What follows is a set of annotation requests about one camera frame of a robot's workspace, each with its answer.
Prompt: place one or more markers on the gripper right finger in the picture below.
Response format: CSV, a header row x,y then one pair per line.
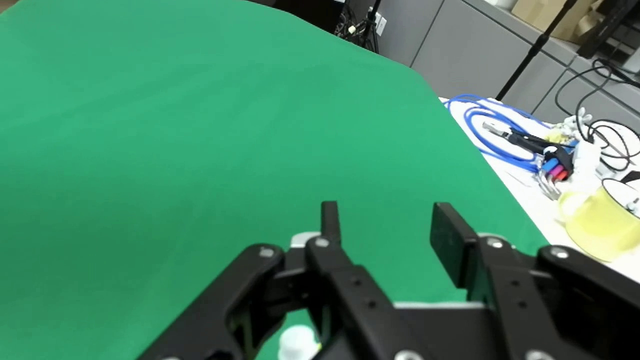
x,y
525,300

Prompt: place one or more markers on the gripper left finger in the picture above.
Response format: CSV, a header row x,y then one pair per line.
x,y
260,285

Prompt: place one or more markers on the yellow mug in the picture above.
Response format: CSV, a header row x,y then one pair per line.
x,y
597,225

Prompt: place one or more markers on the red marker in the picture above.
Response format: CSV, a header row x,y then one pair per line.
x,y
562,176

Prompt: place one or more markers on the pink marker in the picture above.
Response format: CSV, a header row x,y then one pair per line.
x,y
556,172

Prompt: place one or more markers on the blue marker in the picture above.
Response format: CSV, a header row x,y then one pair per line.
x,y
550,164

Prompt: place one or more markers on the white bottle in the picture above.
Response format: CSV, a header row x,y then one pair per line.
x,y
297,342

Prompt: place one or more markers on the silver fork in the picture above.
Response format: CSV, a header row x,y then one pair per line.
x,y
549,186

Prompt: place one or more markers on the black tool with silver tip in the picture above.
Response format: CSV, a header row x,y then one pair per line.
x,y
530,143

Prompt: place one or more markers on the green cloth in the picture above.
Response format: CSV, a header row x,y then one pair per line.
x,y
200,125

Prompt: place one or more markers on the black stand pole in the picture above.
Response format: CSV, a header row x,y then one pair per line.
x,y
535,50

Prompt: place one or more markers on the row of grey cabinets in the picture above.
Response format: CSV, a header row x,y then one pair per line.
x,y
465,45

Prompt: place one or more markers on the black tripod stand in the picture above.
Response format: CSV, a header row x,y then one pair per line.
x,y
367,25

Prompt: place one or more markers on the cardboard box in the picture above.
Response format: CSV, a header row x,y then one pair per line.
x,y
550,15

